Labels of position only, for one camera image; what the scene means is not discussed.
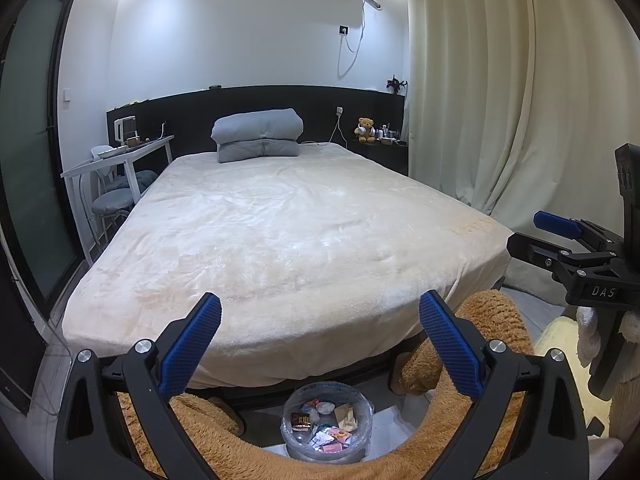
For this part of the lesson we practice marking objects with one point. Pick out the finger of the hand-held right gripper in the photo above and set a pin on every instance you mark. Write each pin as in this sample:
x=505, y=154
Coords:
x=555, y=223
x=537, y=252

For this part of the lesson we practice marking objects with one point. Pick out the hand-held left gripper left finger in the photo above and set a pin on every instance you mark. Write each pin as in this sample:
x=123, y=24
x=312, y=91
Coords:
x=192, y=345

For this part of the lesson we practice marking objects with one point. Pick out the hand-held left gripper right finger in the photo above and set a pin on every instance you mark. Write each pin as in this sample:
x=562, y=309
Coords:
x=450, y=345

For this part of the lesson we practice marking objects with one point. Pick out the beige paper bag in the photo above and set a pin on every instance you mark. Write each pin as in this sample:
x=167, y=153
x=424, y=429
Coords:
x=345, y=416

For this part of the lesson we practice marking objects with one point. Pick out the dark brown packet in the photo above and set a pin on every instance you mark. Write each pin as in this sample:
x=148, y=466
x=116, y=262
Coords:
x=302, y=421

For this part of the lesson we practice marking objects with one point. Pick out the colourful snack wrapper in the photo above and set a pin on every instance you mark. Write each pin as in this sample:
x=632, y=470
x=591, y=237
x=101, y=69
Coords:
x=312, y=404

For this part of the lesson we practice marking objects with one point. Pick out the white tissue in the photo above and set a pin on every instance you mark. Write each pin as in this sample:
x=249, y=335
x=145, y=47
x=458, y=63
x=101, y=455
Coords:
x=326, y=408

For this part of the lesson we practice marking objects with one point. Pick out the trash bin with clear liner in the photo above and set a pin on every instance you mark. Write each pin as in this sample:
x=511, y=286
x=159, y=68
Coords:
x=327, y=425

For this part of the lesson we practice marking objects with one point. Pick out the pink packet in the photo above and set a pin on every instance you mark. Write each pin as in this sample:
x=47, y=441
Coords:
x=332, y=442

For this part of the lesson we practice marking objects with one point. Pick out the person's right leg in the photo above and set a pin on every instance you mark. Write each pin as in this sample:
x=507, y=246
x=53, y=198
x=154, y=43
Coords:
x=495, y=320

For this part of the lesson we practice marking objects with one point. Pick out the cream curtain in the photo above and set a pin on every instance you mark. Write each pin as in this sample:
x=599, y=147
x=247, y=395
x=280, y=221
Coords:
x=500, y=85

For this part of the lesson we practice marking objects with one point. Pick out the bed with beige blanket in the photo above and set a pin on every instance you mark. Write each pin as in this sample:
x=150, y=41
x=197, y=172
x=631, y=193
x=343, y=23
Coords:
x=300, y=240

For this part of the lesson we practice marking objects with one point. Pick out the chair with grey cushion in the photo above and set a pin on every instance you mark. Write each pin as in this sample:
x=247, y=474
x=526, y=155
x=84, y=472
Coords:
x=140, y=180
x=112, y=205

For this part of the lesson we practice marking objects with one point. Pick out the black nightstand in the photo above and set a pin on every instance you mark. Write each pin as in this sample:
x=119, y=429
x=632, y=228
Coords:
x=380, y=157

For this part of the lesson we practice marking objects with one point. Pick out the group of small bottles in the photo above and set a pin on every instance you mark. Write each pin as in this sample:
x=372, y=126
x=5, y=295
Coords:
x=390, y=134

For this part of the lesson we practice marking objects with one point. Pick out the white desk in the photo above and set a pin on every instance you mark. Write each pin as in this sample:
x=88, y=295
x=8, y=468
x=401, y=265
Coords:
x=120, y=157

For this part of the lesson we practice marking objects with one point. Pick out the grey pillow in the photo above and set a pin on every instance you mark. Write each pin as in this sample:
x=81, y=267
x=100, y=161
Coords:
x=257, y=152

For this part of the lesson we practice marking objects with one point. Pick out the white plate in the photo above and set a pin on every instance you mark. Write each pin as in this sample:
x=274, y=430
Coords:
x=108, y=152

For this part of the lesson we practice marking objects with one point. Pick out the black plant ornament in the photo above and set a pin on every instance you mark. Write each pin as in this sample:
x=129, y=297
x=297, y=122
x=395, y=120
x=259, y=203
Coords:
x=396, y=85

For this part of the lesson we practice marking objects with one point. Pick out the brown teddy bear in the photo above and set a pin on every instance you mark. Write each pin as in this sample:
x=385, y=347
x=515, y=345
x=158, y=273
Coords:
x=365, y=130

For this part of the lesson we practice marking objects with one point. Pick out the small brown box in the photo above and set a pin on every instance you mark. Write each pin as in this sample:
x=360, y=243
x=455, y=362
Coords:
x=133, y=141

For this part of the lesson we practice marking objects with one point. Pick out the folded grey duvet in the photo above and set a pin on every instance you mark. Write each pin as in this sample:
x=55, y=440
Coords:
x=257, y=125

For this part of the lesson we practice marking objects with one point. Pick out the black headboard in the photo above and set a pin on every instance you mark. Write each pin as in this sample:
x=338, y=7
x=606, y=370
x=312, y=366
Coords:
x=200, y=115

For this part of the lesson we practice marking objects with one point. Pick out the frosted glass door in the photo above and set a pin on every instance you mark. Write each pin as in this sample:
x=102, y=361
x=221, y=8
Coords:
x=30, y=135

